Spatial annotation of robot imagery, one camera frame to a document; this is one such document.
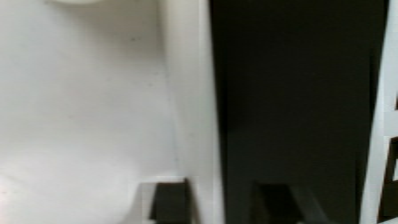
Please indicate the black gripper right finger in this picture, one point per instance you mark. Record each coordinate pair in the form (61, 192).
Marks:
(286, 205)

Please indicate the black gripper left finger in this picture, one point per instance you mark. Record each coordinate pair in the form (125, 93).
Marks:
(162, 202)

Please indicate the white square tabletop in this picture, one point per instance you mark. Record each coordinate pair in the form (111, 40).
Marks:
(107, 110)

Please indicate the white obstacle fence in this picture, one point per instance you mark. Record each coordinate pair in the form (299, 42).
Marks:
(379, 207)

